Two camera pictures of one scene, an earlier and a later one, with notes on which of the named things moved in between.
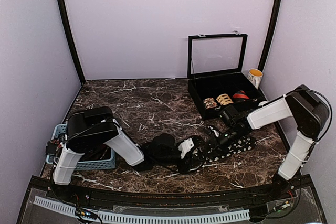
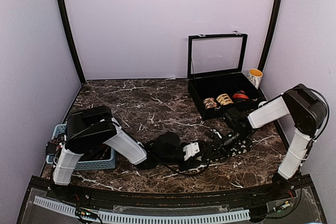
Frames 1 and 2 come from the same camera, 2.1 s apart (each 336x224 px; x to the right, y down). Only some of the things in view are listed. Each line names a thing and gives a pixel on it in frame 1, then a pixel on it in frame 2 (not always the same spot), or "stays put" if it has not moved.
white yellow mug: [255, 75] stays put
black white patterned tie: [237, 147] stays put
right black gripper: [213, 137] → [219, 146]
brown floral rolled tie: [209, 103] stays put
